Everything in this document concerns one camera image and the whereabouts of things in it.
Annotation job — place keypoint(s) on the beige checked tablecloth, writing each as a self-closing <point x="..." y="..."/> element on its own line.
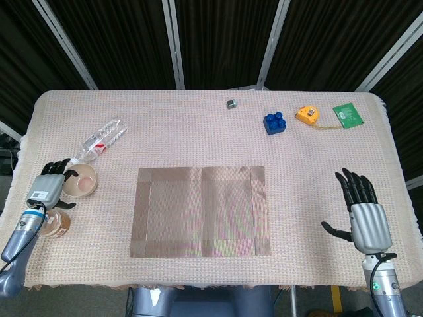
<point x="297" y="198"/>

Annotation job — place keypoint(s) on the clear plastic water bottle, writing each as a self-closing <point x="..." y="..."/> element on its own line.
<point x="99" y="142"/>

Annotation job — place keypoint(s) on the metal table leg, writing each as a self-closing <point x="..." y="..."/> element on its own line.
<point x="292" y="302"/>

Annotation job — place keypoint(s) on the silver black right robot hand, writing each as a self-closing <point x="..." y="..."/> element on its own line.
<point x="370" y="228"/>

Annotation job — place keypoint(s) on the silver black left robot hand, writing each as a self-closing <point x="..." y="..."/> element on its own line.
<point x="48" y="188"/>

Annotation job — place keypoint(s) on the grey robot torso base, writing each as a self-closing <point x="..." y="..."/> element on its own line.
<point x="205" y="303"/>

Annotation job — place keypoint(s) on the blue toy building block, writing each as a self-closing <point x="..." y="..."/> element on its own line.
<point x="275" y="125"/>

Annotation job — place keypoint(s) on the clear jar with brown contents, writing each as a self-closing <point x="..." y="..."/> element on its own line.
<point x="57" y="226"/>

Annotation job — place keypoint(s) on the yellow tape measure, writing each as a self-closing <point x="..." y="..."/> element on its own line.
<point x="307" y="114"/>

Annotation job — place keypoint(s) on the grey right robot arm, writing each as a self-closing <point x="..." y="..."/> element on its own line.
<point x="388" y="290"/>

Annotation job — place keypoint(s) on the dark folding partition screen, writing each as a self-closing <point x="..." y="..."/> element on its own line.
<point x="224" y="39"/>

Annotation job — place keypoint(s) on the cream plastic bowl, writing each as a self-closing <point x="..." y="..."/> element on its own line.
<point x="82" y="188"/>

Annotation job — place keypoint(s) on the brown cloth mat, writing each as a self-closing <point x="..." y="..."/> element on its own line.
<point x="198" y="214"/>

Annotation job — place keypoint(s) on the green circuit board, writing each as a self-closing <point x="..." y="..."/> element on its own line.
<point x="348" y="115"/>

